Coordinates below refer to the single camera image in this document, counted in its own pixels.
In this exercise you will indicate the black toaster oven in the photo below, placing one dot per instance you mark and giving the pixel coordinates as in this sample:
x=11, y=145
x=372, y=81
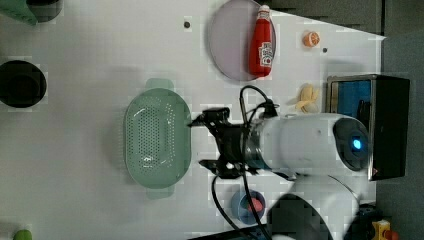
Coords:
x=381, y=103

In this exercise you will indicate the peeled yellow banana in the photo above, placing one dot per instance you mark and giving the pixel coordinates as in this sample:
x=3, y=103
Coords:
x=306, y=100

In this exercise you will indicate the orange slice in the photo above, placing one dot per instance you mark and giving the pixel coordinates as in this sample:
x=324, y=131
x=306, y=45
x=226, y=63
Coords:
x=311, y=39

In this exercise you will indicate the red fruit in bowl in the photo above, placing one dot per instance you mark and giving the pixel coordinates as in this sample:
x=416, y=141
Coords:
x=256, y=205

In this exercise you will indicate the large black cylinder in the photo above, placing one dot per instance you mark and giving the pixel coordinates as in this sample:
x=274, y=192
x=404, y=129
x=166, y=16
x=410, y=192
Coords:
x=22, y=84

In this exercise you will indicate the grey round plate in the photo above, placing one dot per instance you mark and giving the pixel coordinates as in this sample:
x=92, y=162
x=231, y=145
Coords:
x=229, y=35

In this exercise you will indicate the green tape strip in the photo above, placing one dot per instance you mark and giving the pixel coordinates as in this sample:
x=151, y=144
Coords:
x=18, y=10

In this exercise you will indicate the green oval strainer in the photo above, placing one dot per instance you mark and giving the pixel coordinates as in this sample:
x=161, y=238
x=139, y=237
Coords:
x=157, y=138

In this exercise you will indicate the red ketchup bottle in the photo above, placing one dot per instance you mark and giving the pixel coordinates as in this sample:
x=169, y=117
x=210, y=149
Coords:
x=261, y=48

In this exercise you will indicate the blue bowl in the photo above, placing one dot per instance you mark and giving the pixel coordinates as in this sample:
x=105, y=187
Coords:
x=239, y=203

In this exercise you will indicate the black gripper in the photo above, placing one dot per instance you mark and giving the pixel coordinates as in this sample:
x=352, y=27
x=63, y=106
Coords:
x=229, y=139

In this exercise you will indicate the small black cylinder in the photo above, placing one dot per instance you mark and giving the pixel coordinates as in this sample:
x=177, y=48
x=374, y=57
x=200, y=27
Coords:
x=45, y=10

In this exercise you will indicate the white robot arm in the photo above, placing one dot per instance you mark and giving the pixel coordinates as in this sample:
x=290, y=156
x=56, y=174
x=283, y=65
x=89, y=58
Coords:
x=324, y=155

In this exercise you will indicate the green fruit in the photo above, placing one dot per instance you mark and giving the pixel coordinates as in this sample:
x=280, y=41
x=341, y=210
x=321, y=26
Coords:
x=23, y=234

